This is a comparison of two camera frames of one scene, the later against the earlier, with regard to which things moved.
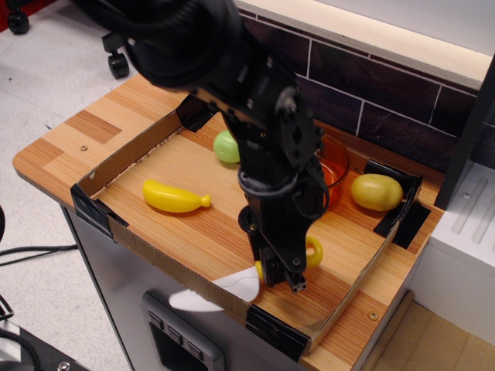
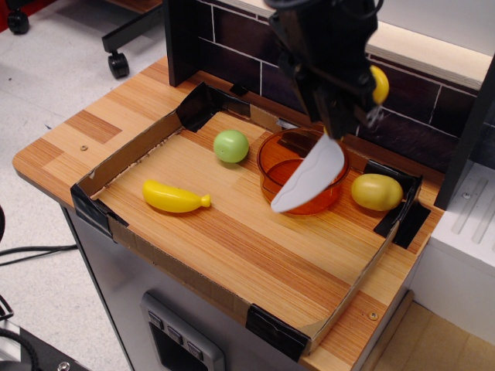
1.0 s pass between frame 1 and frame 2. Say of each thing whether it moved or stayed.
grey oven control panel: stayed
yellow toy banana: stayed
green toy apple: stayed
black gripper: moved
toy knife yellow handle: moved
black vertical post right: stayed
